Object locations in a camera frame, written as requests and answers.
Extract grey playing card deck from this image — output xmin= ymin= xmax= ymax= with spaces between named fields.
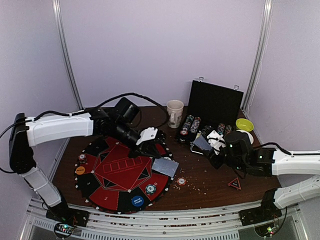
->
xmin=193 ymin=135 xmax=212 ymax=151

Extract red white chip stack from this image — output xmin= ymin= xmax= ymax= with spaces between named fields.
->
xmin=78 ymin=153 xmax=87 ymax=164

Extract poker chip row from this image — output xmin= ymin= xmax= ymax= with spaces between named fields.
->
xmin=180 ymin=115 xmax=194 ymax=136
xmin=189 ymin=116 xmax=201 ymax=134
xmin=224 ymin=125 xmax=233 ymax=135
xmin=217 ymin=123 xmax=226 ymax=135

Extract orange big blind button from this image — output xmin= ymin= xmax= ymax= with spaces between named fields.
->
xmin=75 ymin=166 xmax=86 ymax=175

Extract orange white chip stack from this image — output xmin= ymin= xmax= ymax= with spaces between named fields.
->
xmin=177 ymin=177 xmax=187 ymax=186

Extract grey dealt playing cards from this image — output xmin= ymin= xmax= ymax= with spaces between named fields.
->
xmin=151 ymin=158 xmax=179 ymax=178

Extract green white chip stack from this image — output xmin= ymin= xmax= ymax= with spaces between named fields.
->
xmin=145 ymin=184 xmax=157 ymax=195

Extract blue small blind button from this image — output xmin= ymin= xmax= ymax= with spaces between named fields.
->
xmin=131 ymin=195 xmax=144 ymax=208

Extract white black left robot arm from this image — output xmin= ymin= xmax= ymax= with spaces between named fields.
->
xmin=6 ymin=96 xmax=159 ymax=222

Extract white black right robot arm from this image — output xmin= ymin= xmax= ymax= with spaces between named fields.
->
xmin=201 ymin=130 xmax=320 ymax=221

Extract white orange bowl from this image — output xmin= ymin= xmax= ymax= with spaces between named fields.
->
xmin=237 ymin=129 xmax=254 ymax=145

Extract black red triangular token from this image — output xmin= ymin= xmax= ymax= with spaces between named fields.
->
xmin=227 ymin=177 xmax=242 ymax=191

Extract green plastic bowl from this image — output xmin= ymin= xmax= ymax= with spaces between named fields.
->
xmin=235 ymin=118 xmax=254 ymax=132

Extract black poker chip case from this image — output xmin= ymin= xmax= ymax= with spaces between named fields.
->
xmin=175 ymin=80 xmax=244 ymax=146

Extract cream ceramic mug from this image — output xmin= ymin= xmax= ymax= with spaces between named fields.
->
xmin=166 ymin=99 xmax=184 ymax=129

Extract round red black poker mat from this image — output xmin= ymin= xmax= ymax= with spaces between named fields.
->
xmin=74 ymin=136 xmax=174 ymax=214

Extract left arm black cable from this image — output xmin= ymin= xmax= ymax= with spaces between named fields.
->
xmin=0 ymin=92 xmax=169 ymax=173

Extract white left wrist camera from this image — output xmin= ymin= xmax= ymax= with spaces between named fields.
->
xmin=136 ymin=127 xmax=158 ymax=146

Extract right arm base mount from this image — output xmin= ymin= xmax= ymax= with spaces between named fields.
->
xmin=239 ymin=204 xmax=282 ymax=226

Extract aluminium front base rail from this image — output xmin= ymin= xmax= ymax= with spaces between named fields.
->
xmin=18 ymin=197 xmax=312 ymax=240

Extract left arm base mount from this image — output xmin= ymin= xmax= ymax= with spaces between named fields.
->
xmin=45 ymin=201 xmax=90 ymax=227

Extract aluminium corner frame post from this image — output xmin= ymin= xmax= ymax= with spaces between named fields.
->
xmin=52 ymin=0 xmax=84 ymax=110

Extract right aluminium frame post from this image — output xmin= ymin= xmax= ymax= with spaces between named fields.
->
xmin=242 ymin=0 xmax=274 ymax=114

